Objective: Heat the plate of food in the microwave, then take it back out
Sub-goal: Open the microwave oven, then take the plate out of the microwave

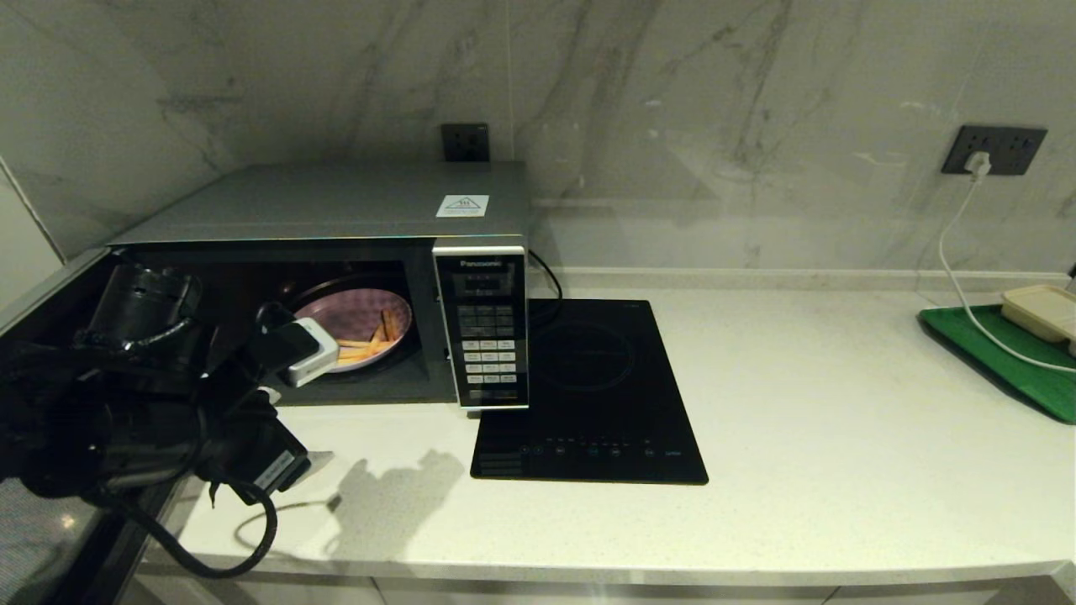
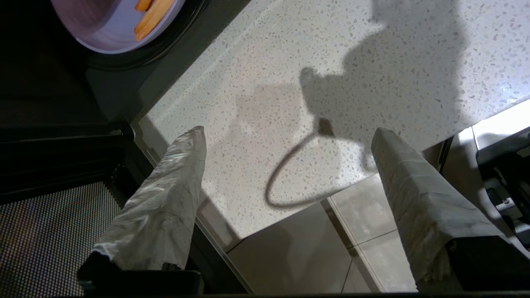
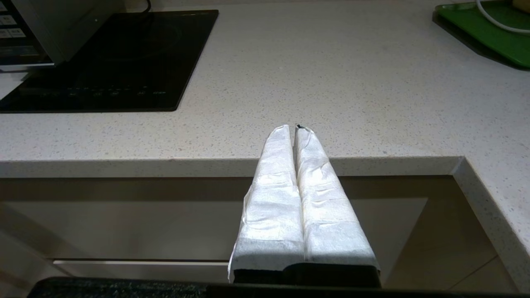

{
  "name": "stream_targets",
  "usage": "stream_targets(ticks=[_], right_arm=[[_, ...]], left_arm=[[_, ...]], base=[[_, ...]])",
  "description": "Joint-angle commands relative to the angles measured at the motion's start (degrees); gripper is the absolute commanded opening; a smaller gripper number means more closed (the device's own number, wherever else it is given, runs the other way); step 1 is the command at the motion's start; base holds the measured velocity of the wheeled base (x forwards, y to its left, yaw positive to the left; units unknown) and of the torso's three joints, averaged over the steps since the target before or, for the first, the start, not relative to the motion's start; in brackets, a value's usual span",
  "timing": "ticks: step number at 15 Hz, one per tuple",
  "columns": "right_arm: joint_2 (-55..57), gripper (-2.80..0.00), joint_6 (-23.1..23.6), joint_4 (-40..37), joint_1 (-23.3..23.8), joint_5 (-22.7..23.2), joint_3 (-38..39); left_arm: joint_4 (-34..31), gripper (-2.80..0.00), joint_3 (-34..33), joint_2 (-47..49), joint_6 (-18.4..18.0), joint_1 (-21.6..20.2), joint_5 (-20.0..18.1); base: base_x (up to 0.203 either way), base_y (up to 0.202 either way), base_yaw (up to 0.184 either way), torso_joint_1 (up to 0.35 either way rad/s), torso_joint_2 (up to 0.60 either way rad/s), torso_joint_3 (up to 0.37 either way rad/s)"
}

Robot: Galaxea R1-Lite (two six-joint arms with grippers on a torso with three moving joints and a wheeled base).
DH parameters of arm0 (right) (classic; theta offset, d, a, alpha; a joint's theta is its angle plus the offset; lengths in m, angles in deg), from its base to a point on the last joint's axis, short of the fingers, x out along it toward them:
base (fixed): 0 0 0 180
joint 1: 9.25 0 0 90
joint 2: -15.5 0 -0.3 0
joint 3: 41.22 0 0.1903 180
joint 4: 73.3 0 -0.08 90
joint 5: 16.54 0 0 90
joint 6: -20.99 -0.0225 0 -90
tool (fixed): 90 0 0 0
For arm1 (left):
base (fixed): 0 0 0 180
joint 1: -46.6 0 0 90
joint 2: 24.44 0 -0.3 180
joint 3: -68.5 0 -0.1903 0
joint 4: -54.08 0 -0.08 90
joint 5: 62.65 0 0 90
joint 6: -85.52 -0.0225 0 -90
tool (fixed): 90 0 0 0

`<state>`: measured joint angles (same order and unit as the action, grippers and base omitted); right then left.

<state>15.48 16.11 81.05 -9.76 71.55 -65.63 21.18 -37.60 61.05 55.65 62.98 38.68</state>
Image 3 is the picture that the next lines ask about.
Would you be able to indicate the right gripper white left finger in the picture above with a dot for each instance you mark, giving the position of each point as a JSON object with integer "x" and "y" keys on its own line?
{"x": 273, "y": 207}

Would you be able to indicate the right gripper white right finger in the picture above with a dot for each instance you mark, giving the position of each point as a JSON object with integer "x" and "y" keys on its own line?
{"x": 327, "y": 215}

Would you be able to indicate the silver Panasonic microwave oven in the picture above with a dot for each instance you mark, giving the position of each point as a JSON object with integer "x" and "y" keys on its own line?
{"x": 62, "y": 29}

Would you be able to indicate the grey cabinet front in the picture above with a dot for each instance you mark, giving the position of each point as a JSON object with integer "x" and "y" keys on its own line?
{"x": 124, "y": 223}

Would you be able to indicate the black induction cooktop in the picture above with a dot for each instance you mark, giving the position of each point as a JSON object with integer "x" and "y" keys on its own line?
{"x": 124, "y": 54}

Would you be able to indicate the green plastic tray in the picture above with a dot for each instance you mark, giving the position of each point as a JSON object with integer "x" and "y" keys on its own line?
{"x": 488, "y": 37}

